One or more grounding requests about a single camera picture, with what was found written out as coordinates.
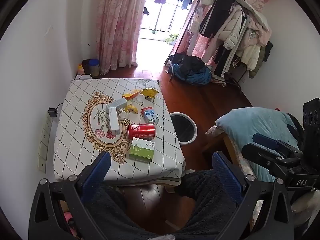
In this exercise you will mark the black jacket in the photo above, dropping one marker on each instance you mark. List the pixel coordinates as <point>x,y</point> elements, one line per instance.
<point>217,12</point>

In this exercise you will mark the dark box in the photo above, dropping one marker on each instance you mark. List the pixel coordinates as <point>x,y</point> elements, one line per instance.
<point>86,67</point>

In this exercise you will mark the potted plant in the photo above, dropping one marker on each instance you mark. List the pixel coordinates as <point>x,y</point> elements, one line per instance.
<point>172,38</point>

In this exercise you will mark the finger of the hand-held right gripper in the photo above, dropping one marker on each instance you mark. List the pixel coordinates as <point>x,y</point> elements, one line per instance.
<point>265,140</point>
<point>260,156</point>

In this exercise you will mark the light blue pillow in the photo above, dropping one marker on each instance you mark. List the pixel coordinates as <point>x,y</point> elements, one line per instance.
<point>257,122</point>

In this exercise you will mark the white round bin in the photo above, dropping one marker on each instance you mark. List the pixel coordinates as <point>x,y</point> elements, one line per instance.
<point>193,130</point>

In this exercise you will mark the red soda can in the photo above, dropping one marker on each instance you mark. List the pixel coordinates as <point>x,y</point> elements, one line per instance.
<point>142,131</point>

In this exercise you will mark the yellow cigarette box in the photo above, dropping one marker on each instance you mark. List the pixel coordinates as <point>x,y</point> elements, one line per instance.
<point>131,94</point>

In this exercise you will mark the black clothes pile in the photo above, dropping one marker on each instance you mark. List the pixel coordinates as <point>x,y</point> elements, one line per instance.
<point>190,63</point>

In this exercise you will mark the cream jacket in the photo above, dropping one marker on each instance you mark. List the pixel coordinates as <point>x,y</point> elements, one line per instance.
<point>251,56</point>

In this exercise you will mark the black charger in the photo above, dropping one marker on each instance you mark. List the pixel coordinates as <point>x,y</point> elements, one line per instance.
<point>53,112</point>

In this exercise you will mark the person's leg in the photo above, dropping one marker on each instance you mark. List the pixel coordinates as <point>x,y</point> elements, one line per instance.
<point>210,205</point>
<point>112,215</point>

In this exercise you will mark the wooden chair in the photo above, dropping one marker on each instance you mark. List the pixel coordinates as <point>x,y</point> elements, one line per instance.
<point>228,145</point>

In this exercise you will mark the small white cup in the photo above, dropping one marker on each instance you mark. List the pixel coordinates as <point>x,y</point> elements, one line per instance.
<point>140,98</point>

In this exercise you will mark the white power strip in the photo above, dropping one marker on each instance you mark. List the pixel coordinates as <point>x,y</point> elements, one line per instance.
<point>45,140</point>

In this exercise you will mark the pink jacket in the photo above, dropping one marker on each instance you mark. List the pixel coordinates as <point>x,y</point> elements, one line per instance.
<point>263,35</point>

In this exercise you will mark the clothes rack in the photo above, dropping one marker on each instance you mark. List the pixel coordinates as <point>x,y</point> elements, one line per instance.
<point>240,45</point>

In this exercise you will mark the blue white milk carton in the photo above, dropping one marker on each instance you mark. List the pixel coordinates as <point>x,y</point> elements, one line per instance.
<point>150,115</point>

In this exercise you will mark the checked floral tablecloth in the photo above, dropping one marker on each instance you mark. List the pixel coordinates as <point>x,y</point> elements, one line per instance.
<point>75,135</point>

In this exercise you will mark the black striped pants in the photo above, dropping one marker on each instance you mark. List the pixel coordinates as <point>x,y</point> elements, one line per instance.
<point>223,62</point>

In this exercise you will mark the crumpled white tissue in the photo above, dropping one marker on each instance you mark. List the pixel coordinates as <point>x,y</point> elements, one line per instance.
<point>123,114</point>

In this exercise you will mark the bottle with orange lid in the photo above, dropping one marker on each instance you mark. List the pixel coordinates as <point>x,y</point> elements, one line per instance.
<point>80,69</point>

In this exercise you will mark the long white box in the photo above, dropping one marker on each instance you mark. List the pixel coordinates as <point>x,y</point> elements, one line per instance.
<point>113,120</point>

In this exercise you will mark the person's left leg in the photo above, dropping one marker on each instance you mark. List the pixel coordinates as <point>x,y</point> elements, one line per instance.
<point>112,215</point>

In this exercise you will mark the grey white box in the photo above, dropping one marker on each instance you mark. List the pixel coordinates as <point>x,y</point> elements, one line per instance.
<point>117,103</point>

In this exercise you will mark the person's right forearm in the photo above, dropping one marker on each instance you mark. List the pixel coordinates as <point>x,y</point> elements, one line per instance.
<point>305,205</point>

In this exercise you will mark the person's right leg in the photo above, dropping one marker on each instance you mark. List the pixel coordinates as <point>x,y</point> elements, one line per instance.
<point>210,205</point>

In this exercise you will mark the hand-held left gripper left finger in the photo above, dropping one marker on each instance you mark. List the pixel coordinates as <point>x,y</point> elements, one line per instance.
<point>96,172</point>

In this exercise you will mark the white puffer jacket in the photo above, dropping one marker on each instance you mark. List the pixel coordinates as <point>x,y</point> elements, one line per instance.
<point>235,32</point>

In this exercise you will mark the white flat box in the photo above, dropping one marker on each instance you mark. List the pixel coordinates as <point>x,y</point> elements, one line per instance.
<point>82,77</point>

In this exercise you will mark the green white medicine box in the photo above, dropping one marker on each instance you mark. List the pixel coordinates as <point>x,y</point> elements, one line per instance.
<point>141,150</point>

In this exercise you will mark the jar with blue lid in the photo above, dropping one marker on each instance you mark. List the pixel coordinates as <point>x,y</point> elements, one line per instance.
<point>94,67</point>

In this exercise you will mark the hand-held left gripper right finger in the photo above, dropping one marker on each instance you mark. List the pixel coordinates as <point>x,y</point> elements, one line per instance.
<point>227,175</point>

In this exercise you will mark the yellow snack packet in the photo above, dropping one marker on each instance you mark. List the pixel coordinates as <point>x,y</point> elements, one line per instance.
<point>150,93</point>

